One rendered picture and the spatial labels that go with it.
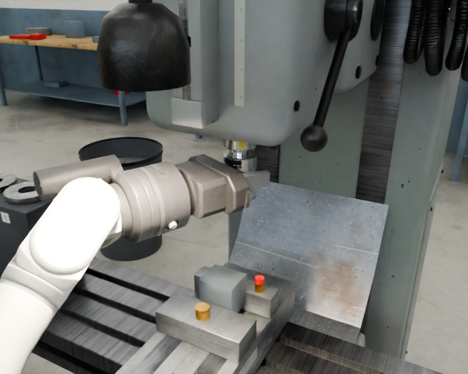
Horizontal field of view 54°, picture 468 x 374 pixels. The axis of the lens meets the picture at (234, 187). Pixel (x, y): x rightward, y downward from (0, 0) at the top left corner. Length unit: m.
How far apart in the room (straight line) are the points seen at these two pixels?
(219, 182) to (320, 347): 0.40
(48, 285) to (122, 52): 0.25
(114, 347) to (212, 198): 0.39
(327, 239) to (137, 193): 0.58
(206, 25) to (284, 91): 0.11
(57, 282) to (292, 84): 0.31
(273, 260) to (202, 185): 0.51
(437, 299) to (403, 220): 1.66
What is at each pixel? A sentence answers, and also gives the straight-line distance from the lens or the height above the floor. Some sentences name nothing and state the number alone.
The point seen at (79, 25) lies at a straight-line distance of 6.37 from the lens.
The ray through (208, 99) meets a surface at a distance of 0.50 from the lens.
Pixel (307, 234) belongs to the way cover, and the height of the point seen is 0.98.
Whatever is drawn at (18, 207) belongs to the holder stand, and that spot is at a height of 1.09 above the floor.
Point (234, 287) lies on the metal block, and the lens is 0.73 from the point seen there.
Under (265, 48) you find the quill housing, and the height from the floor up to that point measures 1.42.
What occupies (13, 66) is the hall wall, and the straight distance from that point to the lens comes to 7.95.
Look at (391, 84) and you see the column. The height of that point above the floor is 1.31.
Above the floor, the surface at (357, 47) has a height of 1.41.
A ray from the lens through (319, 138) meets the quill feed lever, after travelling 0.50.
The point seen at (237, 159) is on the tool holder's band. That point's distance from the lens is 0.62.
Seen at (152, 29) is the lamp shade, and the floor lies 1.45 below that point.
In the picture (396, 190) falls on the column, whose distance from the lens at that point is 0.99.
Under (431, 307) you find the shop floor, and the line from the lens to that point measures 2.58.
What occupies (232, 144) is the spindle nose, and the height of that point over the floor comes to 1.29.
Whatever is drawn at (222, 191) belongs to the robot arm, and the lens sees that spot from 0.58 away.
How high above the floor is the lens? 1.48
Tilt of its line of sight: 24 degrees down
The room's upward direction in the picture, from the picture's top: straight up
